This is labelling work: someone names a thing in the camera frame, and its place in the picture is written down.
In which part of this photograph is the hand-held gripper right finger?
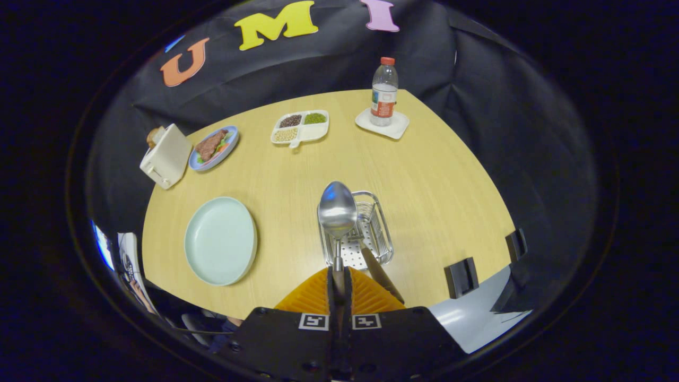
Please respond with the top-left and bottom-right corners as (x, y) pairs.
(339, 266), (467, 381)

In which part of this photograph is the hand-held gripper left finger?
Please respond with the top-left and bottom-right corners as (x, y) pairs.
(223, 266), (340, 381)

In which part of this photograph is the silver fork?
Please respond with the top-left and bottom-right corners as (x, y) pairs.
(356, 212), (405, 305)

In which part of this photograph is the silver spoon with brown handle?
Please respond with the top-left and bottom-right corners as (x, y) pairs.
(317, 181), (358, 298)

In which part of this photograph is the black table clamp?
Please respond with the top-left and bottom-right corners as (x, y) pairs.
(444, 257), (480, 299)
(505, 228), (528, 262)

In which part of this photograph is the light green plate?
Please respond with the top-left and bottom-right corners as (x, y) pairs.
(184, 197), (258, 287)

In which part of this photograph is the person's dark clothing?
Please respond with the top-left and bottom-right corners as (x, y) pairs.
(143, 281), (245, 353)

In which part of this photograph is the white divided bean dish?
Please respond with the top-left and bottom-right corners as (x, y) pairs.
(271, 110), (329, 149)

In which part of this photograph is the white square coaster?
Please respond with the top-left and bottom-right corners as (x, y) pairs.
(355, 108), (410, 140)

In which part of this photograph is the blue plate with meat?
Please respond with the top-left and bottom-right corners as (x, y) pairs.
(189, 125), (240, 172)

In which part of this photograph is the clear red-capped water bottle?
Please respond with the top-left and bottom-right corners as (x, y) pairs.
(370, 57), (399, 127)

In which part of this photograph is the white printed sheet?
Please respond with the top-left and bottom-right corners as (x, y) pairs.
(118, 232), (144, 287)

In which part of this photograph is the white toaster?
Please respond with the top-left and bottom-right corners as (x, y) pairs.
(140, 124), (193, 190)

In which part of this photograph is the black backdrop cloth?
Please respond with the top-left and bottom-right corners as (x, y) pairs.
(88, 0), (597, 329)

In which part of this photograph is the lit computer screen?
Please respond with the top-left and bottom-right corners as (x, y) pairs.
(91, 220), (115, 271)

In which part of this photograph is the metal wire basket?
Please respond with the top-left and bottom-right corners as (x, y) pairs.
(317, 191), (394, 271)

